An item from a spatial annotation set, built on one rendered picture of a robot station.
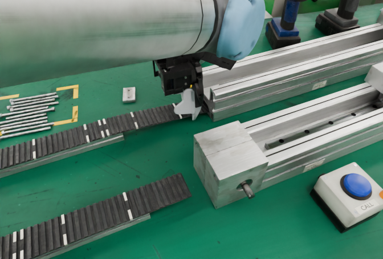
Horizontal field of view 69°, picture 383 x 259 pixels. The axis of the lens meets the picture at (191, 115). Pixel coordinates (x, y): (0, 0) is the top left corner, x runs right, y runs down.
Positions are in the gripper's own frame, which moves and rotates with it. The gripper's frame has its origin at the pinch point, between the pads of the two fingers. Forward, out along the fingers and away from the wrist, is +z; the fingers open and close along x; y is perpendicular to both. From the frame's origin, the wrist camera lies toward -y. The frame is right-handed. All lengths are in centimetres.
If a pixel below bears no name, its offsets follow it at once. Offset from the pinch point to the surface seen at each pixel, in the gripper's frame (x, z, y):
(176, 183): 18.7, -1.8, 10.8
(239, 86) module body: 4.8, -6.7, -9.0
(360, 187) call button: 32.8, -5.6, -14.9
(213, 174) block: 22.2, -6.5, 5.7
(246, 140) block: 18.8, -7.7, -2.2
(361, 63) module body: 5.1, -3.0, -45.6
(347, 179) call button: 31.0, -5.6, -14.2
